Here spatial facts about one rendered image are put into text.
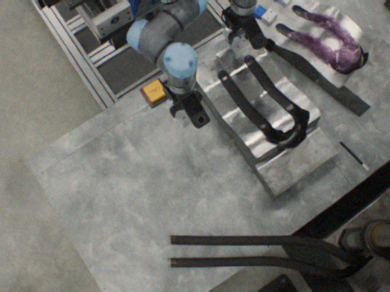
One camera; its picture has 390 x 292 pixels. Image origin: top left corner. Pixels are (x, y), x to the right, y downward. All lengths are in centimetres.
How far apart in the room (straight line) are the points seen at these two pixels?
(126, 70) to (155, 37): 118
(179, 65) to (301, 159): 60
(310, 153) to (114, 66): 119
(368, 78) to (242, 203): 61
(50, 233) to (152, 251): 101
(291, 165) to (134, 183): 51
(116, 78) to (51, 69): 50
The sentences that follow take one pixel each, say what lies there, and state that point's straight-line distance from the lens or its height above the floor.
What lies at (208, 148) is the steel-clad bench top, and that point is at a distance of 142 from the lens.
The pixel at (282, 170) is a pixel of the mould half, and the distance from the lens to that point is 138.
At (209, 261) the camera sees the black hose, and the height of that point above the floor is 85.
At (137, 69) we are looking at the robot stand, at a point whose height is 21.
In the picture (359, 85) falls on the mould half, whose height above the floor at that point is 91.
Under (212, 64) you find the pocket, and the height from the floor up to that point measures 86.
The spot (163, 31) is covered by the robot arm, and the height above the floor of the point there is 128.
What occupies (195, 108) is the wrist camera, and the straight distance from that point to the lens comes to 115.
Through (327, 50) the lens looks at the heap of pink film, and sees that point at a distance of 152.
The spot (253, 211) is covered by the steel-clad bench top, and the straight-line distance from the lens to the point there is 140.
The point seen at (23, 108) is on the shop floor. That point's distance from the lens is 251.
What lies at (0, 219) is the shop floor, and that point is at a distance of 242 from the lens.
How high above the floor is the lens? 218
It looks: 75 degrees down
